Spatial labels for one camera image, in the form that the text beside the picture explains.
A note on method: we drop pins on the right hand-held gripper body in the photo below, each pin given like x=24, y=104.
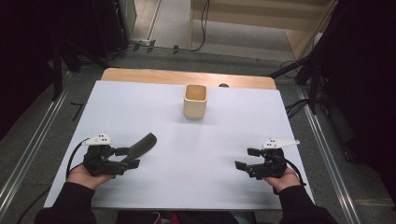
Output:
x=272, y=165

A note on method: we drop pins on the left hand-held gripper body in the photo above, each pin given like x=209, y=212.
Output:
x=99, y=163

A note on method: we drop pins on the black comb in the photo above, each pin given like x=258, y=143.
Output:
x=141, y=146

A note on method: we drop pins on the beige square cup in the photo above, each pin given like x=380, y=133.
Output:
x=194, y=109

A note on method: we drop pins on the person's right hand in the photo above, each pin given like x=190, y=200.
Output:
x=285, y=182

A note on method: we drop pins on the person's left hand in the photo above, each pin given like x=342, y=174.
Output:
x=82, y=179

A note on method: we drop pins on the white table board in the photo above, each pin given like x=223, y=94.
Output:
x=193, y=161

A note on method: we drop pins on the black metal stand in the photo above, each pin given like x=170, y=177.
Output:
x=314, y=71

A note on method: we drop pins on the black tripod stand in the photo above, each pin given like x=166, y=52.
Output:
x=57, y=71

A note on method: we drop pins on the dark cabinet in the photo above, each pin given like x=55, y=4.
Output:
x=112, y=25

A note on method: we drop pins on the light wooden shelf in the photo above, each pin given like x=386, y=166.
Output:
x=258, y=15

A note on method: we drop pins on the metal floor rail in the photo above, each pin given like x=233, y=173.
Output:
x=330, y=155
x=29, y=155

